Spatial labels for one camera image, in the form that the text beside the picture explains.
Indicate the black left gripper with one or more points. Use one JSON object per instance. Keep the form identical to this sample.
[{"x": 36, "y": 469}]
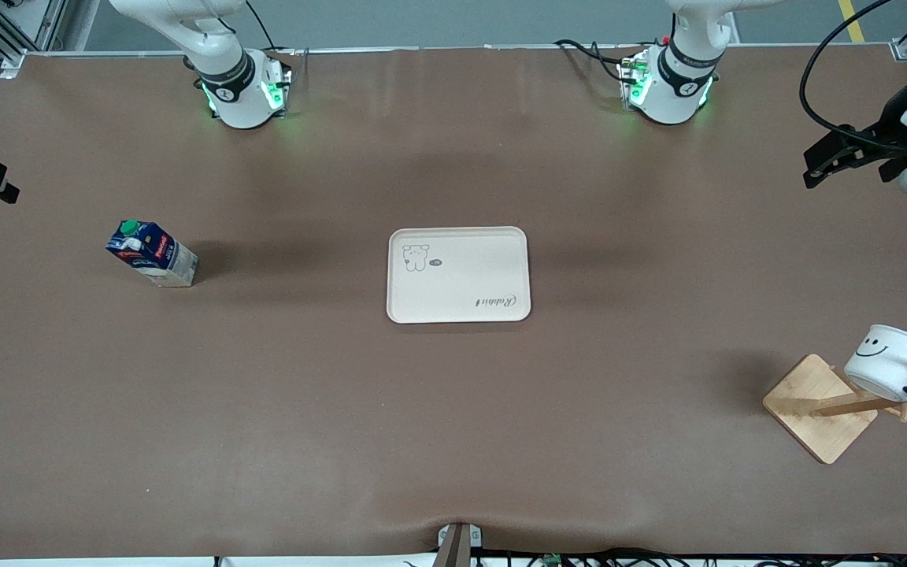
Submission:
[{"x": 886, "y": 128}]

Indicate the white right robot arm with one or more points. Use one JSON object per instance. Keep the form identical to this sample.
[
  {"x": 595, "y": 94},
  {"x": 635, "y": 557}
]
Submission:
[{"x": 225, "y": 79}]

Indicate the aluminium frame profile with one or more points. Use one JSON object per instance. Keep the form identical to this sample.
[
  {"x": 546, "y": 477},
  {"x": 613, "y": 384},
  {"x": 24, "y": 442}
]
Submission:
[{"x": 12, "y": 31}]

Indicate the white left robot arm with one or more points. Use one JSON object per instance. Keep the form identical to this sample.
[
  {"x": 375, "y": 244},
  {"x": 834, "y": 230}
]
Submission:
[{"x": 682, "y": 79}]

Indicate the cream tray with rabbit print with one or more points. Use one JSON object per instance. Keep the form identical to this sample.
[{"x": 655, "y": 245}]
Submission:
[{"x": 461, "y": 283}]

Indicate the wooden cup rack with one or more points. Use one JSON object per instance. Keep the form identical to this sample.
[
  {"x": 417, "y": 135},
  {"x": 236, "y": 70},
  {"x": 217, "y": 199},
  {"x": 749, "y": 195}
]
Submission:
[{"x": 812, "y": 417}]

